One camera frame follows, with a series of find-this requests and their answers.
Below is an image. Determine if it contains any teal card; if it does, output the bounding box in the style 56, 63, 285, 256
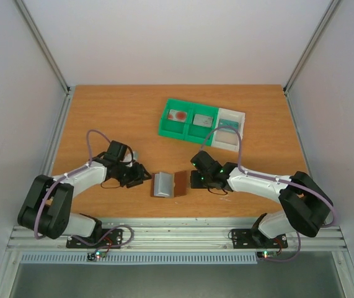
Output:
218, 119, 239, 130

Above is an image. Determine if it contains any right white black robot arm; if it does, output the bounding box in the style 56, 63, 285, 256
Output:
191, 150, 335, 248

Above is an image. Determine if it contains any left aluminium frame post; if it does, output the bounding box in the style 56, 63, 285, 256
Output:
13, 0, 70, 95

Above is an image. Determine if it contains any brown leather card holder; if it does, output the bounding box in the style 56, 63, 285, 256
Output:
150, 171, 188, 199

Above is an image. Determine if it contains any controller board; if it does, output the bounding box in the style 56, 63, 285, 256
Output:
257, 251, 278, 259
86, 251, 107, 262

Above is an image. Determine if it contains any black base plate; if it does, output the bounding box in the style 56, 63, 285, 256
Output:
228, 228, 288, 249
66, 228, 123, 249

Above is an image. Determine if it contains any grey slotted cable duct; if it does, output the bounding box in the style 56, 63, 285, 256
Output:
20, 251, 257, 265

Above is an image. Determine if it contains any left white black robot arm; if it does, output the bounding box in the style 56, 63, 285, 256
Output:
17, 141, 151, 247

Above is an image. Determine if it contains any white plastic bin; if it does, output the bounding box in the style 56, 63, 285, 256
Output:
211, 108, 246, 152

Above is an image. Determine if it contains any right aluminium frame post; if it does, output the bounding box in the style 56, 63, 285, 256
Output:
282, 0, 343, 95

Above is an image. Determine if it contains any right controller board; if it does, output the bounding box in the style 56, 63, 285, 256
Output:
257, 251, 278, 259

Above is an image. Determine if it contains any green bin middle compartment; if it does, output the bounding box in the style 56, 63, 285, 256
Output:
184, 102, 219, 144

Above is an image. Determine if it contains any aluminium frame post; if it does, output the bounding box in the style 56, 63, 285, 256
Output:
13, 0, 70, 95
282, 0, 343, 95

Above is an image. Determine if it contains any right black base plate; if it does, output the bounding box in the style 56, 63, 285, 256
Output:
228, 228, 288, 249

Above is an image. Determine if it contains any card with red circles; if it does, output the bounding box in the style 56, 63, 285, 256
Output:
167, 109, 187, 123

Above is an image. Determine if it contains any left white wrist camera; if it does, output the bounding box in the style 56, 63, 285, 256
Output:
123, 151, 139, 166

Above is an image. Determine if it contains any left controller board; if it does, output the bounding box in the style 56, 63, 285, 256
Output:
86, 251, 107, 262

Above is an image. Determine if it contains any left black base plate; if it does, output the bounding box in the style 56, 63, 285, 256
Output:
66, 228, 123, 249

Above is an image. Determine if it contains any grey silver card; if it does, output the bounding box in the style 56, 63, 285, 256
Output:
192, 114, 213, 128

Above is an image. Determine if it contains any aluminium front rail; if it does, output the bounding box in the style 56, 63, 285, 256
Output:
6, 217, 347, 252

